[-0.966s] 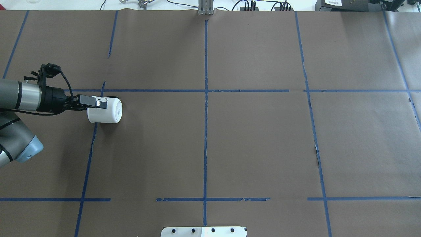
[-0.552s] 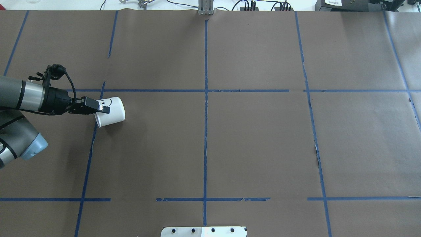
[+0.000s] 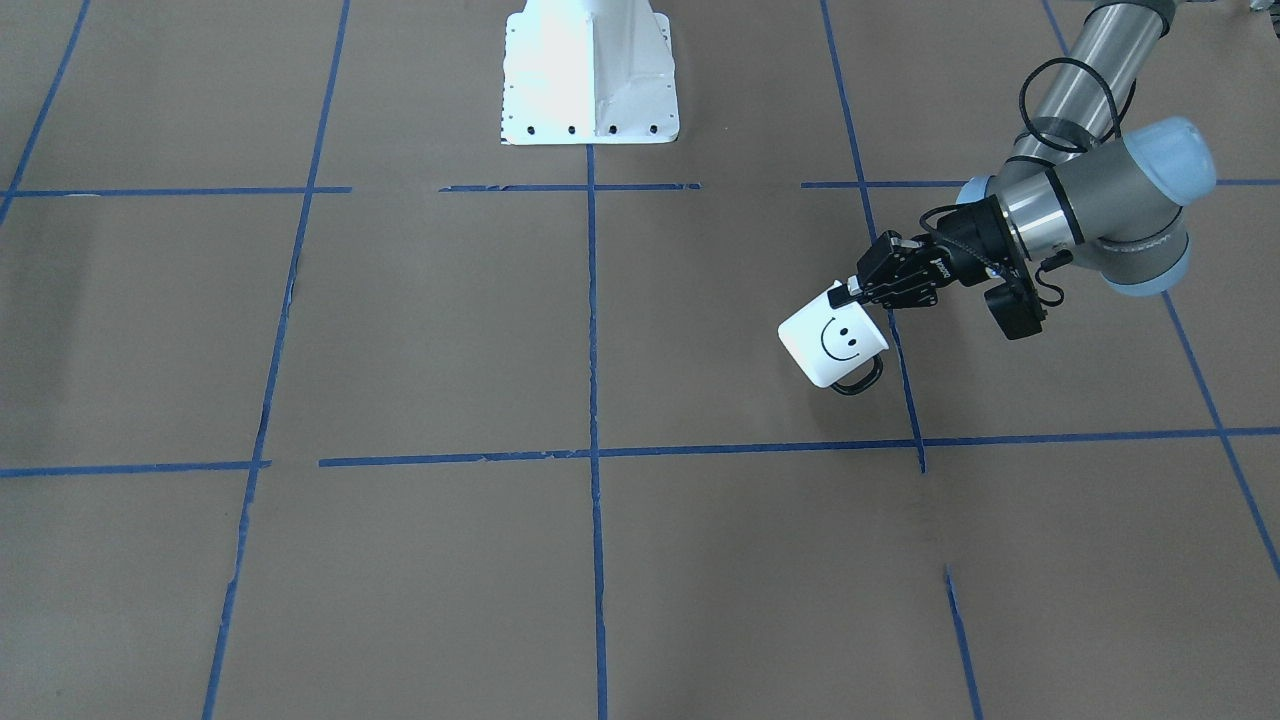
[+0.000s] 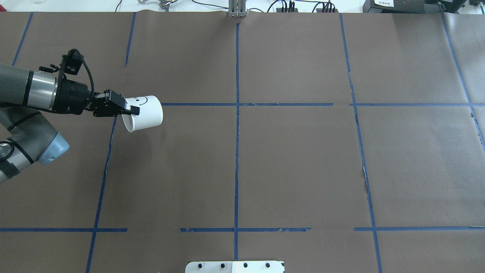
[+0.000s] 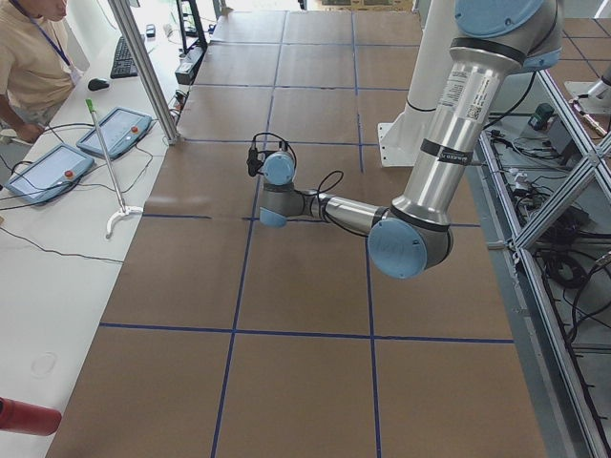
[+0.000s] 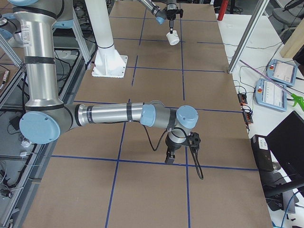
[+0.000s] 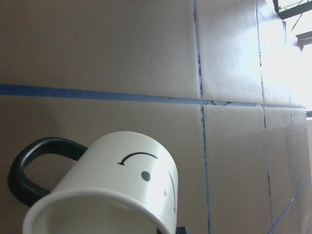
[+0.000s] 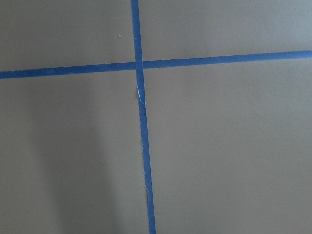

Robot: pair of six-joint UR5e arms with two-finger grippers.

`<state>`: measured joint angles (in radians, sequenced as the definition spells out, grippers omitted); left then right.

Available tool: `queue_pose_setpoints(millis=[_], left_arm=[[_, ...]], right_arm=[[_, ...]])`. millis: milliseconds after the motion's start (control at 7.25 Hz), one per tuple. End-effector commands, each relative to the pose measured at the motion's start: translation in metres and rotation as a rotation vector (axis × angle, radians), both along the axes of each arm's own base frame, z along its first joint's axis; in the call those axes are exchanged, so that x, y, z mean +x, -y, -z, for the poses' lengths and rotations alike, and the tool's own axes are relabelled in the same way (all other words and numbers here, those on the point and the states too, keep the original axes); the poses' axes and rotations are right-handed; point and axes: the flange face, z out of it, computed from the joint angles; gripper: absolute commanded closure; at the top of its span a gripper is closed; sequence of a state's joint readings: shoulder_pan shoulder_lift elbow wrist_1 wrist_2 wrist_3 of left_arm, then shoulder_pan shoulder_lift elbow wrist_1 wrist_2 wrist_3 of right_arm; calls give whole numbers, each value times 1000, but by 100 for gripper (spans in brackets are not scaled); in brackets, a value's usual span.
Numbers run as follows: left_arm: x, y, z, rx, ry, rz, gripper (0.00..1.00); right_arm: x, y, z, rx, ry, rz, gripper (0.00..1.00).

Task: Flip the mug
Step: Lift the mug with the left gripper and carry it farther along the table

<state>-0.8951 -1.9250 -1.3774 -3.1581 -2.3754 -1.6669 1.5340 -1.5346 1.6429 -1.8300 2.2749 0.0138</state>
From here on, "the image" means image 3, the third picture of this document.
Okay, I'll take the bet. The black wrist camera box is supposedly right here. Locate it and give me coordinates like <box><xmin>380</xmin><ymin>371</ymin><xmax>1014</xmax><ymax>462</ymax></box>
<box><xmin>983</xmin><ymin>266</ymin><xmax>1047</xmax><ymax>341</ymax></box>

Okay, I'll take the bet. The crossing blue tape strip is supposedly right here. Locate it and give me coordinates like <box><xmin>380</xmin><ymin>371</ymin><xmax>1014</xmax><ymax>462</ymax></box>
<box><xmin>1</xmin><ymin>425</ymin><xmax>1279</xmax><ymax>479</ymax></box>

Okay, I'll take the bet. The white smiley face mug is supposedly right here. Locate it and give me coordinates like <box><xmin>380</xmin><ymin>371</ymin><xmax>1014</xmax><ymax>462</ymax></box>
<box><xmin>777</xmin><ymin>275</ymin><xmax>888</xmax><ymax>396</ymax></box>

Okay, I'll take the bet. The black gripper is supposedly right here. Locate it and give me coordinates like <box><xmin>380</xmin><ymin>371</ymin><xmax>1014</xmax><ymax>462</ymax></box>
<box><xmin>827</xmin><ymin>231</ymin><xmax>997</xmax><ymax>309</ymax></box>

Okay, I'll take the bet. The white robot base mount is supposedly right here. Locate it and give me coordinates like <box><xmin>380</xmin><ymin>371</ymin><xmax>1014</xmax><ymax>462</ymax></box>
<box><xmin>500</xmin><ymin>1</ymin><xmax>681</xmax><ymax>146</ymax></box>

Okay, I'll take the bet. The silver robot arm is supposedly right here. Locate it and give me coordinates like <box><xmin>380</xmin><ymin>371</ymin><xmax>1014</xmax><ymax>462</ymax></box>
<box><xmin>817</xmin><ymin>1</ymin><xmax>1217</xmax><ymax>340</ymax></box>

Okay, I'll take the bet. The long blue tape strip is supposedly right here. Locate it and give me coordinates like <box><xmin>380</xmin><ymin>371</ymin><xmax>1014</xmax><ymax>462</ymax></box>
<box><xmin>819</xmin><ymin>1</ymin><xmax>929</xmax><ymax>474</ymax></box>

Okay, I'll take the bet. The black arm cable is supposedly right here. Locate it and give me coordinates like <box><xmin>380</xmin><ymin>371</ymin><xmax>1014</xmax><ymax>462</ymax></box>
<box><xmin>918</xmin><ymin>56</ymin><xmax>1138</xmax><ymax>307</ymax></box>

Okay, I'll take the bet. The upper blue tape strip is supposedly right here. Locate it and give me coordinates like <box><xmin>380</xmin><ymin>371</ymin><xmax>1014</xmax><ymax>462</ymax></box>
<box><xmin>3</xmin><ymin>179</ymin><xmax>965</xmax><ymax>200</ymax></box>

